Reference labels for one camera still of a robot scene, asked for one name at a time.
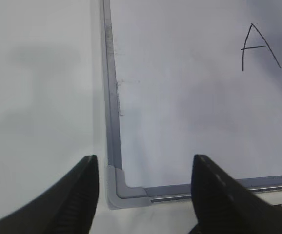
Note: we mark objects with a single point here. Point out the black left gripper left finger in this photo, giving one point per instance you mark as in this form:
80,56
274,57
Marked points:
68,207

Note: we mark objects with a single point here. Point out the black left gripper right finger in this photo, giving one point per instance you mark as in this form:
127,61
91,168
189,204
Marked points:
224,206

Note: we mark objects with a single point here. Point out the white whiteboard with grey frame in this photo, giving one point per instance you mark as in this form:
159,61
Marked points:
188,77

